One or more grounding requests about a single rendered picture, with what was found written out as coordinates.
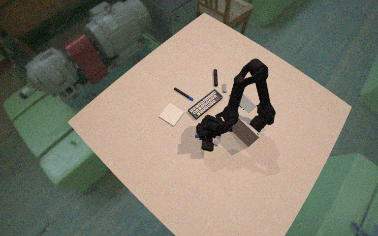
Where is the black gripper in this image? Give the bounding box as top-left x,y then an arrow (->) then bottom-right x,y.
199,115 -> 221,152

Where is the grey keyboard with keys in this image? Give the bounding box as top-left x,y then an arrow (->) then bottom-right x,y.
188,89 -> 223,120

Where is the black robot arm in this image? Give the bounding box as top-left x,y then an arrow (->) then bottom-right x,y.
196,59 -> 276,138

